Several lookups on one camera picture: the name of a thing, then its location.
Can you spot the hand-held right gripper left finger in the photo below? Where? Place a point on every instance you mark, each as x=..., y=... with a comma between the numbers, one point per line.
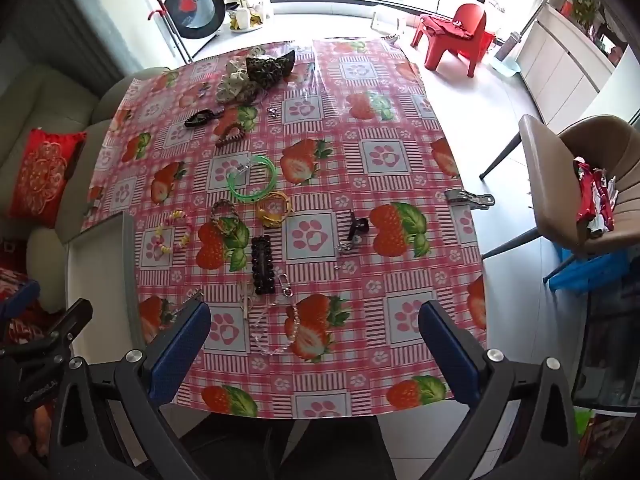
x=180, y=352

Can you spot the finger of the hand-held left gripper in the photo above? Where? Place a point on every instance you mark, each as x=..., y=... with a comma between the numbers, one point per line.
x=20, y=294
x=75, y=317

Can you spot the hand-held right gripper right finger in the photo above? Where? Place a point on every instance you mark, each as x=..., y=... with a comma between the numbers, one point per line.
x=450, y=355

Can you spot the white shallow box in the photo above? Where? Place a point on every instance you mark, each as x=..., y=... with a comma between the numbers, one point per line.
x=97, y=285

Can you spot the silver pearl earring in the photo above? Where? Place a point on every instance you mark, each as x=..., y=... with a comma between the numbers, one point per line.
x=345, y=247

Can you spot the black hair claw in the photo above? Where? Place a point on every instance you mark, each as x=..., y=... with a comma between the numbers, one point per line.
x=357, y=225

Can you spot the clear plastic hair clip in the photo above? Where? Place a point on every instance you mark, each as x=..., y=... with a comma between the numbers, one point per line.
x=241, y=167

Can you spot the green plastic bangle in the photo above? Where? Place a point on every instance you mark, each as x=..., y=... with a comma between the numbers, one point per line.
x=270, y=170

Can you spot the red printed blanket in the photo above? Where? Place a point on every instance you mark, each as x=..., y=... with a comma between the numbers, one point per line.
x=25, y=331

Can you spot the black beaded barrette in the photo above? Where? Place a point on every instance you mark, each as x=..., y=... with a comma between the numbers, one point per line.
x=262, y=265

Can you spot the red embroidered cushion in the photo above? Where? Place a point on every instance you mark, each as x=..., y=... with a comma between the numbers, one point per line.
x=45, y=175

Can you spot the black glass cabinet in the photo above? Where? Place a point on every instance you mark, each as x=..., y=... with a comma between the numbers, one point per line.
x=610, y=350

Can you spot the blue plastic bin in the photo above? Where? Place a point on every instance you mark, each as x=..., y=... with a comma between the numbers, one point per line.
x=590, y=272

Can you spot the beige sofa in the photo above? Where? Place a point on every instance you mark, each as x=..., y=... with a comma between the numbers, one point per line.
x=30, y=105

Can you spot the strawberry paw print tablecloth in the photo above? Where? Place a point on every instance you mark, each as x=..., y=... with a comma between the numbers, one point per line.
x=350, y=185

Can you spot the red white cloth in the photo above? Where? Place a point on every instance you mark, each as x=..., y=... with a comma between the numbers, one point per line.
x=582, y=195

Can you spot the beige upholstered chair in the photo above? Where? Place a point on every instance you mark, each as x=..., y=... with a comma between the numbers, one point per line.
x=550, y=160

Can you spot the brown claw clip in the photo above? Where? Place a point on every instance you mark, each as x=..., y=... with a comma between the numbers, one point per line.
x=235, y=132

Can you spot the black hair clip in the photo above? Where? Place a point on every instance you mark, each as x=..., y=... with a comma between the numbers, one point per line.
x=197, y=119

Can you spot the small silver earring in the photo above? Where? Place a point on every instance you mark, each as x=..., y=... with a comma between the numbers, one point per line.
x=272, y=109

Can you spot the cream floral scrunchie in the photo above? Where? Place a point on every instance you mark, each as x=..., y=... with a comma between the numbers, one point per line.
x=235, y=82

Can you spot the light blue basin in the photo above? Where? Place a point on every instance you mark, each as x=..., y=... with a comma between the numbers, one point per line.
x=505, y=67

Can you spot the leopard print scrunchie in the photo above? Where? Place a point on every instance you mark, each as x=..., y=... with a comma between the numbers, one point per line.
x=265, y=67

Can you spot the white cabinet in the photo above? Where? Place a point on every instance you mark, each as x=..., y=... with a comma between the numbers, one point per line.
x=555, y=60

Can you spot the white washing machine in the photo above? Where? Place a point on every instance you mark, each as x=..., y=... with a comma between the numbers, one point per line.
x=195, y=10

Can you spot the red plastic chair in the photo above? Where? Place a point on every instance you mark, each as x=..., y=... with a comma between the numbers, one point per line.
x=470, y=20

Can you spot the rack of kitchenware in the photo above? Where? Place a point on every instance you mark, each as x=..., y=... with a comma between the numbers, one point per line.
x=242, y=17

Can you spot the potted plant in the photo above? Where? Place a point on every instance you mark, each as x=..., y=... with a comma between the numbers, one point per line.
x=582, y=2

